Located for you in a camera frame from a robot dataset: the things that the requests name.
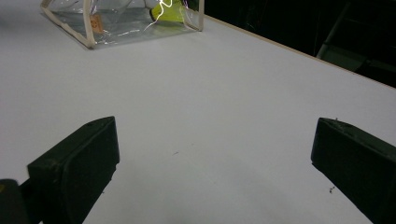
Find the transparent bag with beige trim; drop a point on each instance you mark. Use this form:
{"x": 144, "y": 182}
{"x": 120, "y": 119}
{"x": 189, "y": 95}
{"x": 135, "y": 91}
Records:
{"x": 93, "y": 31}

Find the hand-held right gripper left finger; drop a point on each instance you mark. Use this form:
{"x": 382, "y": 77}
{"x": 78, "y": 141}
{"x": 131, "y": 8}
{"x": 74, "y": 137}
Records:
{"x": 77, "y": 171}

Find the yellow shuttlecock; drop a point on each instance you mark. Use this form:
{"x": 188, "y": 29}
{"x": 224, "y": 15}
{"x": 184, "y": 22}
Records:
{"x": 169, "y": 14}

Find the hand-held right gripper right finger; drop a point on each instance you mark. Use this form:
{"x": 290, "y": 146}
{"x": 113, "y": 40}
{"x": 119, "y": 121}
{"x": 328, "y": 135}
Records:
{"x": 358, "y": 165}

